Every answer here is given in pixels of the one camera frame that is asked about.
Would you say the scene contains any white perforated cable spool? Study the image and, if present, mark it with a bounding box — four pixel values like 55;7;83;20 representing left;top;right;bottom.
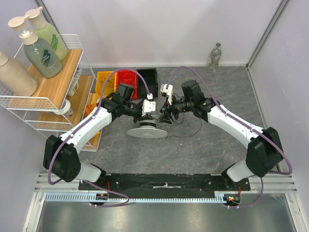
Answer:
127;120;168;139

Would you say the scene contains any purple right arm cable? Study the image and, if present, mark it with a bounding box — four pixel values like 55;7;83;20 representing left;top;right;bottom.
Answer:
168;66;293;210

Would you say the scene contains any black parts bin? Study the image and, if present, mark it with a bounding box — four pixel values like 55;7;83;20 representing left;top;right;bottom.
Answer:
137;68;158;98

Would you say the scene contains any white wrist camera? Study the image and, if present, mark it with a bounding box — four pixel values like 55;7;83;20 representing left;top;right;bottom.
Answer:
142;93;156;115
160;84;173;105

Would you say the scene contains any white yogurt cup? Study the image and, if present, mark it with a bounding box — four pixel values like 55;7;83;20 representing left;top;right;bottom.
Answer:
67;73;80;97

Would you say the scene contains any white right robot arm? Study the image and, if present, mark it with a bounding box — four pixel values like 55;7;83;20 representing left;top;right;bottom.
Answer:
159;80;283;190

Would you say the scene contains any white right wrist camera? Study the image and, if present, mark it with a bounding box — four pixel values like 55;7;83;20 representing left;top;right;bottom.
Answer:
160;84;173;105

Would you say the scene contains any grey-green pump bottle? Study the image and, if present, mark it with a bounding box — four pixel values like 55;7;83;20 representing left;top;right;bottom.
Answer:
8;16;62;78

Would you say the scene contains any grey slotted cable duct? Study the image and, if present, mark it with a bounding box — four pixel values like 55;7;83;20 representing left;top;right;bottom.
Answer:
45;192;226;203

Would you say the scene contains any yellow parts bin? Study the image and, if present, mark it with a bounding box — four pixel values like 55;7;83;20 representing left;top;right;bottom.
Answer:
95;70;118;95

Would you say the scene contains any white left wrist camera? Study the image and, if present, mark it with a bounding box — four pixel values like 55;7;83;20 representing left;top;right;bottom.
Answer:
142;93;156;115

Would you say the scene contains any red parts bin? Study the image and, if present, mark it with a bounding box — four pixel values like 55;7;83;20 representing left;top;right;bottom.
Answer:
114;71;138;99

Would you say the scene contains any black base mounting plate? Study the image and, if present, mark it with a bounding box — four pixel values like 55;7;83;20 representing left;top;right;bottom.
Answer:
78;173;251;193

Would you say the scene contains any white wire wooden shelf rack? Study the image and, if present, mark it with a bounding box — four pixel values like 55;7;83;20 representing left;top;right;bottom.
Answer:
0;34;97;137

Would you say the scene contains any orange snack box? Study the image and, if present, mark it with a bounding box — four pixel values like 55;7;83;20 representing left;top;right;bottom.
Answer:
84;93;99;117

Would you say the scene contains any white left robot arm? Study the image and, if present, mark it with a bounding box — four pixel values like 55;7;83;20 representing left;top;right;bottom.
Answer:
43;83;156;190

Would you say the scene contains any clear glass bottle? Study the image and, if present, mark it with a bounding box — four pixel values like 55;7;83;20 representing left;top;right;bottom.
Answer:
209;43;222;69

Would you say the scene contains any light green pump bottle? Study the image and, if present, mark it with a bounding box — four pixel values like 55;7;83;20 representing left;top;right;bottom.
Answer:
25;6;68;60

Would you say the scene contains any beige pump bottle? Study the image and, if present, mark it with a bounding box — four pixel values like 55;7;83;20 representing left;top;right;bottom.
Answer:
0;52;38;97

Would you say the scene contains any white paper cup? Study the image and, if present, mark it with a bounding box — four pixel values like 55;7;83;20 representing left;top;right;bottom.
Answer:
54;99;73;116

